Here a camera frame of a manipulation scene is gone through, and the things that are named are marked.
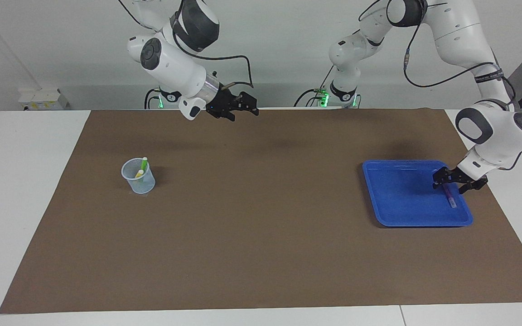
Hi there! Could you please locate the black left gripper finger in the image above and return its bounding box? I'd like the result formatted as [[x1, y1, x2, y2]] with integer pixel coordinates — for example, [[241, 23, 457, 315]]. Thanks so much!
[[432, 167, 454, 190], [459, 179, 489, 194]]

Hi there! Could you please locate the purple pen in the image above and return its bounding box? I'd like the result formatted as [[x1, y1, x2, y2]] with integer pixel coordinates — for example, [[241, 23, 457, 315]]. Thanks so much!
[[442, 183, 457, 208]]

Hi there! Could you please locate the blue plastic tray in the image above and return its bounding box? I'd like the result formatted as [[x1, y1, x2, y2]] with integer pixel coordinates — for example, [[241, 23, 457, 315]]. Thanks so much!
[[362, 160, 474, 228]]

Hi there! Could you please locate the translucent plastic cup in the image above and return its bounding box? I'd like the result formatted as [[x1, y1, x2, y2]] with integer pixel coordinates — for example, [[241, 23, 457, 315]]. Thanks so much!
[[121, 158, 156, 195]]

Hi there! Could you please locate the brown table mat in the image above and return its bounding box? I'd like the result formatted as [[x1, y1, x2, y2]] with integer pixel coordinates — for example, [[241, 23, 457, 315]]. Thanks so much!
[[0, 109, 522, 314]]

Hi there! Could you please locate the white power strip box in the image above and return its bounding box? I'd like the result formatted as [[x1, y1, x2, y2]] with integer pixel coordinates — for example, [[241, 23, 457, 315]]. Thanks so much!
[[19, 87, 69, 110]]

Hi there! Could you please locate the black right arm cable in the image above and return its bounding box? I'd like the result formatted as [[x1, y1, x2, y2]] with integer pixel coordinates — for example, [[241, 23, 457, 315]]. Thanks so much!
[[118, 0, 255, 89]]

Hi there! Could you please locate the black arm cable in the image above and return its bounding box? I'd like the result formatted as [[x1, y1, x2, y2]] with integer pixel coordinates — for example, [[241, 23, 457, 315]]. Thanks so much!
[[118, 0, 255, 89], [358, 0, 517, 105]]

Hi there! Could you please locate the black left base cable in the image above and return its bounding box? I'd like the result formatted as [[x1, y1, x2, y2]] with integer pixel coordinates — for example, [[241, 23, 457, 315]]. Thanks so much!
[[294, 67, 336, 107]]

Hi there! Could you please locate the black base cable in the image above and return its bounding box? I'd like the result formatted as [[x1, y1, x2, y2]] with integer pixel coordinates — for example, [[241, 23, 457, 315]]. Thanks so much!
[[145, 88, 162, 109], [294, 67, 336, 107]]

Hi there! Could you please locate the black right base cable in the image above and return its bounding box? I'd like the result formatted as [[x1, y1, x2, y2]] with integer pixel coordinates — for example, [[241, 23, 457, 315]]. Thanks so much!
[[145, 88, 162, 109]]

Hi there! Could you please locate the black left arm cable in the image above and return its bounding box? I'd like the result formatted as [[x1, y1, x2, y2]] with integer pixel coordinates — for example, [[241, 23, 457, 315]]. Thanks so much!
[[358, 0, 517, 105]]

